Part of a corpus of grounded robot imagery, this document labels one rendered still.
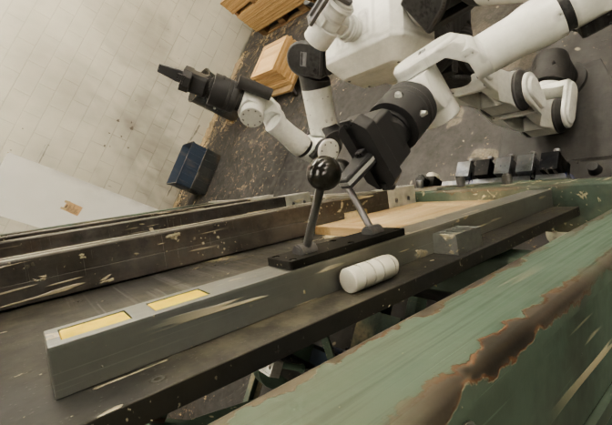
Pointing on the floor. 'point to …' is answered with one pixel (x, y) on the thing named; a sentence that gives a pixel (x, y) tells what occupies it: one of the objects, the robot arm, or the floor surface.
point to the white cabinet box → (56, 196)
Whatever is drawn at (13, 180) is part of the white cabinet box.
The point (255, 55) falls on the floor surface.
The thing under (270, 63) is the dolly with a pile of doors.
